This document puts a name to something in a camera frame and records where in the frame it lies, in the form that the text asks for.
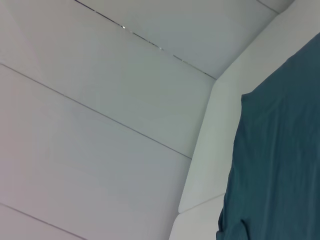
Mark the blue t-shirt with FREE print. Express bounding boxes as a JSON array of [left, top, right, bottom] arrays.
[[216, 32, 320, 240]]

